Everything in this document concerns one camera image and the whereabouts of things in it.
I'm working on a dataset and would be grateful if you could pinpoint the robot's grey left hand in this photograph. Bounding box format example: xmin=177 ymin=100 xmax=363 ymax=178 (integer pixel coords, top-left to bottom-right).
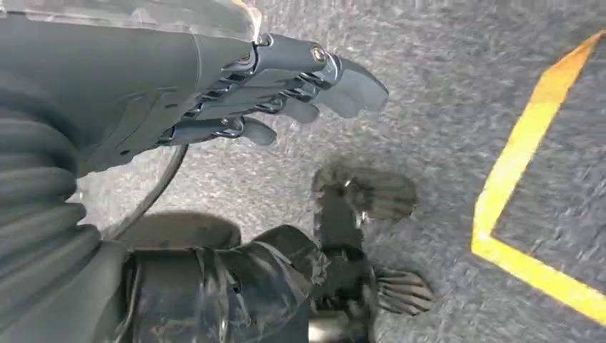
xmin=0 ymin=0 xmax=390 ymax=179

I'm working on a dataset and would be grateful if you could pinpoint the robot's left arm ribbed sleeve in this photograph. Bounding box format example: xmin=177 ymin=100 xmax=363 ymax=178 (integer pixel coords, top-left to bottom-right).
xmin=0 ymin=71 xmax=129 ymax=343

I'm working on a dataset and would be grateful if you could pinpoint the robot's black right leg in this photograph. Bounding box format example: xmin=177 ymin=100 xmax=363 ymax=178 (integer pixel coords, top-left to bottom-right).
xmin=94 ymin=224 xmax=379 ymax=343

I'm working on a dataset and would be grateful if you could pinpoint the robot's black leg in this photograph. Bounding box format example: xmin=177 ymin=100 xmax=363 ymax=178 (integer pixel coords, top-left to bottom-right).
xmin=94 ymin=224 xmax=379 ymax=343
xmin=116 ymin=187 xmax=368 ymax=259

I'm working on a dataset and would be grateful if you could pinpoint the robot's black left leg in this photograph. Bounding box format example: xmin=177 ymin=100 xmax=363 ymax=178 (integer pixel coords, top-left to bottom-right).
xmin=116 ymin=187 xmax=368 ymax=259

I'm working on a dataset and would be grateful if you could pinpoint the robot's black left foot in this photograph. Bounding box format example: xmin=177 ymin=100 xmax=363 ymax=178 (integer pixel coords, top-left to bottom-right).
xmin=311 ymin=162 xmax=420 ymax=224

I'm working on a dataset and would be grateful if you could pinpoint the robot's black foot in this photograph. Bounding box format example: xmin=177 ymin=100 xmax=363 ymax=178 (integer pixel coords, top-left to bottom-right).
xmin=311 ymin=162 xmax=420 ymax=224
xmin=374 ymin=266 xmax=434 ymax=317

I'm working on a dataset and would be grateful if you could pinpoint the robot's black right foot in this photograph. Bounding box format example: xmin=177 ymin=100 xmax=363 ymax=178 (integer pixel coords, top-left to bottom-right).
xmin=374 ymin=266 xmax=434 ymax=317

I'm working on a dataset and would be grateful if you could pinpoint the yellow floor tape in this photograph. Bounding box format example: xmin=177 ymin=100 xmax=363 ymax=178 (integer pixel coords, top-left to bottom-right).
xmin=470 ymin=29 xmax=606 ymax=327

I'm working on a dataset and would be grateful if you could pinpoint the black cable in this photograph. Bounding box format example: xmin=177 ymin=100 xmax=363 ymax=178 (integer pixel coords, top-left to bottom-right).
xmin=101 ymin=144 xmax=189 ymax=242

